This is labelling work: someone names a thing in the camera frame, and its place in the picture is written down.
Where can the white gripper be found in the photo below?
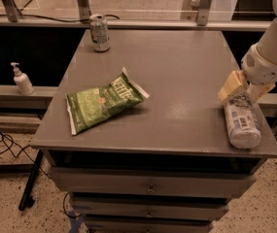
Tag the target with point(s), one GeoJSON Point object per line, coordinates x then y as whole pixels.
{"type": "Point", "coordinates": [261, 69]}

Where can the clear blue-label plastic bottle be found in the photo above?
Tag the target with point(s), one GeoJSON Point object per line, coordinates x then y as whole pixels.
{"type": "Point", "coordinates": [242, 125]}

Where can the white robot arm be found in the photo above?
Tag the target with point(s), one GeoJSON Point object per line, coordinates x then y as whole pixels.
{"type": "Point", "coordinates": [267, 45]}

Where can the white pump dispenser bottle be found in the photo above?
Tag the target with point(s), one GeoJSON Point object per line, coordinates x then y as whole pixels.
{"type": "Point", "coordinates": [22, 81]}

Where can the grey drawer cabinet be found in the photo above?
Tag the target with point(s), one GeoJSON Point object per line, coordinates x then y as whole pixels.
{"type": "Point", "coordinates": [166, 165]}

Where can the dented soda can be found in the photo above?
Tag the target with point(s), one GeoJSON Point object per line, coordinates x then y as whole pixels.
{"type": "Point", "coordinates": [99, 33]}

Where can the green chip bag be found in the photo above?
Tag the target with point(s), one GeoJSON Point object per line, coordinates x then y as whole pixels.
{"type": "Point", "coordinates": [92, 106]}

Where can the black metal stand leg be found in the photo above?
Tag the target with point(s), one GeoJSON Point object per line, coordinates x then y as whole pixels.
{"type": "Point", "coordinates": [26, 199]}

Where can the metal railing frame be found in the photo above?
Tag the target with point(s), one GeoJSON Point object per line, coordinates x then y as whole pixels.
{"type": "Point", "coordinates": [224, 15]}

